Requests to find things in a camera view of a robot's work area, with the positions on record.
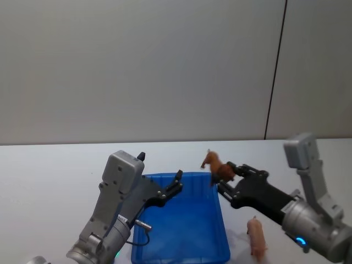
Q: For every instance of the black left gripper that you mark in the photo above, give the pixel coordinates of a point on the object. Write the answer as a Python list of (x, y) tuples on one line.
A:
[(145, 193)]

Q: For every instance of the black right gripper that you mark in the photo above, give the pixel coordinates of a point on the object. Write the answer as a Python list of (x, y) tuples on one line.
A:
[(255, 192)]

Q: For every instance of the brown toy horse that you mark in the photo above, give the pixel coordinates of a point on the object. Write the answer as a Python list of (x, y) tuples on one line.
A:
[(217, 165)]

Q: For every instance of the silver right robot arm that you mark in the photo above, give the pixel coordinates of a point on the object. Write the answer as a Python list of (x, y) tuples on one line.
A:
[(302, 217)]

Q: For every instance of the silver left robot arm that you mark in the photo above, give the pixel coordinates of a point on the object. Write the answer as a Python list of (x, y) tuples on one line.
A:
[(118, 176)]

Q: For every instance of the blue plastic tray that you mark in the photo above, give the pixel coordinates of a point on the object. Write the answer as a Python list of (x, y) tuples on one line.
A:
[(181, 225)]

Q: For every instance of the pink toy pig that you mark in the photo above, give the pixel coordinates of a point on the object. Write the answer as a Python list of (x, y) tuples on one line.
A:
[(256, 236)]

